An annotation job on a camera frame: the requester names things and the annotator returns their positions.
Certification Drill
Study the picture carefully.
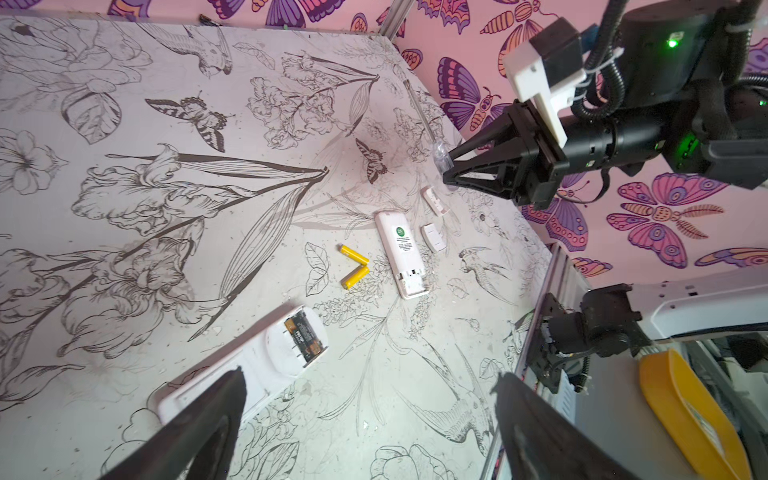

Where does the white battery cover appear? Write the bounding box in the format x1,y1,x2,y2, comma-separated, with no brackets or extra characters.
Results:
421,186,450,217
420,223,447,253

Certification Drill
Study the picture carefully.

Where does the right black corrugated cable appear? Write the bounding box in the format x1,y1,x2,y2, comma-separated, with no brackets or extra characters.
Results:
569,0,768,121

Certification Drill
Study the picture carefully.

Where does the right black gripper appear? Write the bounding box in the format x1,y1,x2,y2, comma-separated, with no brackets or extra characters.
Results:
442,101,666,210

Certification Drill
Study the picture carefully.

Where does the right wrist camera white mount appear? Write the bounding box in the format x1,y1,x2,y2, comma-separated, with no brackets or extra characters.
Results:
502,18,586,147

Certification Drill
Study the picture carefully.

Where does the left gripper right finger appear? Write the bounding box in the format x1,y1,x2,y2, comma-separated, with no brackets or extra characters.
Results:
492,373,636,479

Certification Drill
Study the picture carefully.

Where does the yellow battery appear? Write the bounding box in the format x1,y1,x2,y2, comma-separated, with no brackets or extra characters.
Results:
341,265,370,290
338,245,370,266

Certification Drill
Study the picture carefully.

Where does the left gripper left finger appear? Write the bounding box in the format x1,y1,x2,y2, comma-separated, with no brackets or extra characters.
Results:
102,368,247,479

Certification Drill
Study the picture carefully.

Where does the yellow tape roll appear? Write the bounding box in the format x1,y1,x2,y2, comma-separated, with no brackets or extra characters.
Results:
639,350,753,480

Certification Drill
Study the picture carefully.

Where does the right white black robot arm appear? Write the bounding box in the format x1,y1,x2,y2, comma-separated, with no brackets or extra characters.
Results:
433,1,767,392

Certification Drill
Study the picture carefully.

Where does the white remote control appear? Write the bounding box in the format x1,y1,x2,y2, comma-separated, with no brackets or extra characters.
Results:
374,211,429,300

